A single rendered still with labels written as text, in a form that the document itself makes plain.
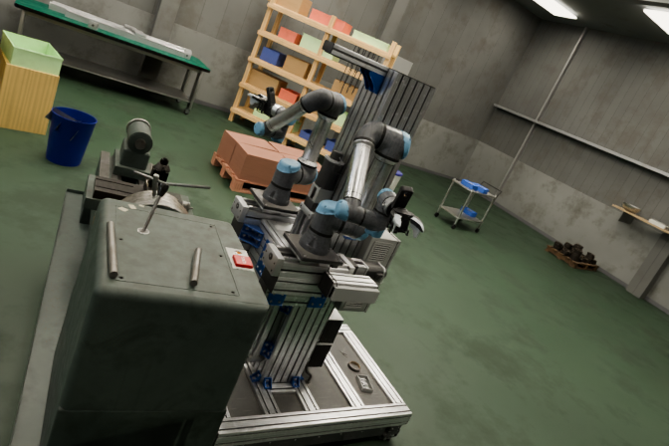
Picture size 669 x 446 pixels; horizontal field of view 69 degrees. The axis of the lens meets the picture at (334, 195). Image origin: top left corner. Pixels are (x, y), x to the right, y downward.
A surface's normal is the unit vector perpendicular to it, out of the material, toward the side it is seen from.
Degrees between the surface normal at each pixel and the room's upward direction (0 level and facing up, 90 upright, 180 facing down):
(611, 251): 90
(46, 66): 90
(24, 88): 90
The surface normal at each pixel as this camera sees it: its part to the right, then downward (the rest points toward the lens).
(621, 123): -0.80, -0.18
